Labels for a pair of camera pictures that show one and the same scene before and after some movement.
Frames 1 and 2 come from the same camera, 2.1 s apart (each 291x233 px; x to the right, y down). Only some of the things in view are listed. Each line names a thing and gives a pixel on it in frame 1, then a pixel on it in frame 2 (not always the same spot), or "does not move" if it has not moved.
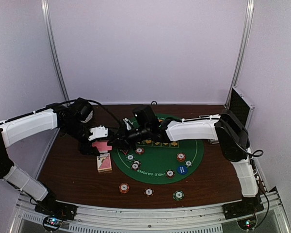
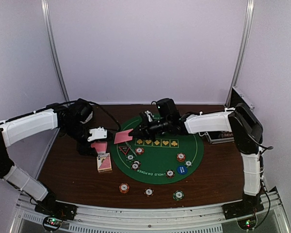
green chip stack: (178, 195) does not move
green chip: (188, 163) does not move
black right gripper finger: (124, 145) → (140, 134)
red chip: (181, 157) does not move
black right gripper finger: (117, 142) → (140, 129)
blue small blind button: (182, 169) does not move
